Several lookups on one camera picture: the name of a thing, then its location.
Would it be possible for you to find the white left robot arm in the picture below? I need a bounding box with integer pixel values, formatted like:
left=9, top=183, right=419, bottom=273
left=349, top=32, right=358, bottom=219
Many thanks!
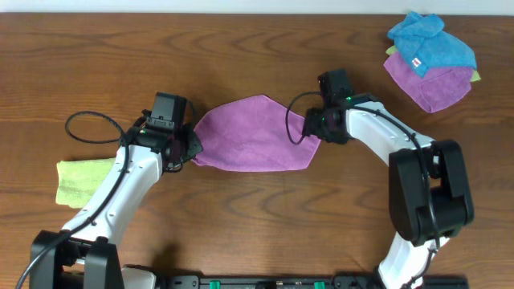
left=19, top=123, right=202, bottom=288

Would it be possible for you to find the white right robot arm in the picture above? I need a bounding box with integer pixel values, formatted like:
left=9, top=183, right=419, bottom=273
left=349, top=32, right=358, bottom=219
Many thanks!
left=303, top=97, right=475, bottom=289

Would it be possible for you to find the blue cloth with tag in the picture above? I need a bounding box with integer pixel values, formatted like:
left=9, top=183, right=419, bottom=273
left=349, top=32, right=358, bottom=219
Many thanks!
left=387, top=11, right=477, bottom=77

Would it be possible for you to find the purple cloth in pile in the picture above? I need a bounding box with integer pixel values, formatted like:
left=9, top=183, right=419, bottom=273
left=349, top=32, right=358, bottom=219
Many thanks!
left=384, top=52, right=475, bottom=113

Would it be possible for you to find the purple microfiber cloth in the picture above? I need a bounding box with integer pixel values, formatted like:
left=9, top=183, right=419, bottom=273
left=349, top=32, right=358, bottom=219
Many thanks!
left=193, top=95, right=320, bottom=173

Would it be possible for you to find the folded light green cloth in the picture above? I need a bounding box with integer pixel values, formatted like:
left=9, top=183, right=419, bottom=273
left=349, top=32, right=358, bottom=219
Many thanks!
left=55, top=158, right=115, bottom=209

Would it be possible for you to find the green cloth under pile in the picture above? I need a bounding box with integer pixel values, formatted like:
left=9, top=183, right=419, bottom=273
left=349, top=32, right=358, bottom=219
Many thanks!
left=385, top=45, right=481, bottom=83

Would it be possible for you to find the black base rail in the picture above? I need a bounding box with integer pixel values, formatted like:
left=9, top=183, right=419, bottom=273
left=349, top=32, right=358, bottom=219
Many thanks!
left=155, top=272, right=470, bottom=289

